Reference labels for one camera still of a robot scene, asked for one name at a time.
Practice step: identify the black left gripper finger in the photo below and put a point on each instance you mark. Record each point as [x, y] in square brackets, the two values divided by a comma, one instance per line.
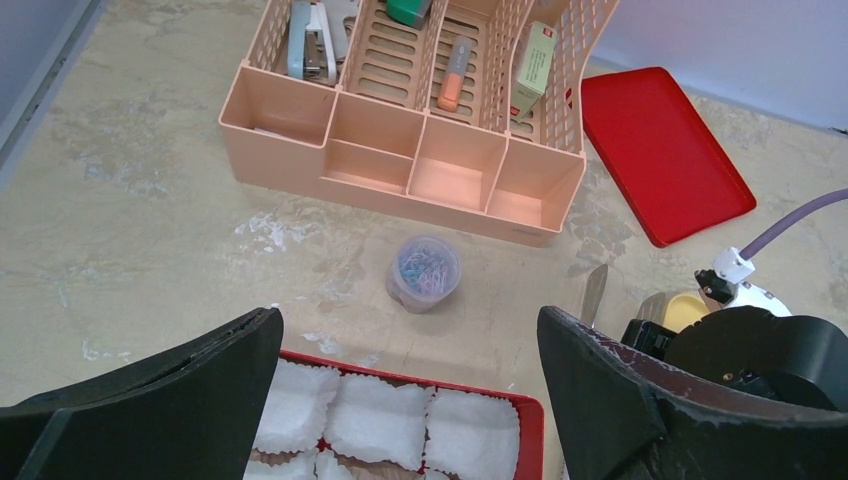
[190, 412]

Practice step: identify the clear paperclip jar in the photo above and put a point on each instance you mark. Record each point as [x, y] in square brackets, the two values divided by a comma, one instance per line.
[423, 272]

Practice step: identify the yellow tray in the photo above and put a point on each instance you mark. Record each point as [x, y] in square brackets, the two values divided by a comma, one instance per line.
[683, 310]

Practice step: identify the grey stapler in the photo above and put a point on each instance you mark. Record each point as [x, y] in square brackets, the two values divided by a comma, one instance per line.
[311, 53]

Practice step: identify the pink plastic desk organizer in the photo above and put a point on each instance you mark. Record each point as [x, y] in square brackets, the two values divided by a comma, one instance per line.
[377, 140]

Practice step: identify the green eraser block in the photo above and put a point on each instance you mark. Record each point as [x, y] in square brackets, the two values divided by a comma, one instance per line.
[411, 13]

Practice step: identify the green small carton box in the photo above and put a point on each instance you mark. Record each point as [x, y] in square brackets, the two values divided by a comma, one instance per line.
[531, 69]

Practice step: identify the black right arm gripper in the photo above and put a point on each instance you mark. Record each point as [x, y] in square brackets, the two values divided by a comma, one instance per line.
[739, 394]

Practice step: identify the red flat lid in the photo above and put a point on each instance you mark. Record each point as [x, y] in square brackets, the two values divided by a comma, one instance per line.
[668, 165]

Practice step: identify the red chocolate box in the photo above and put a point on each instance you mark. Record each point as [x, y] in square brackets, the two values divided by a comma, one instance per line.
[330, 420]

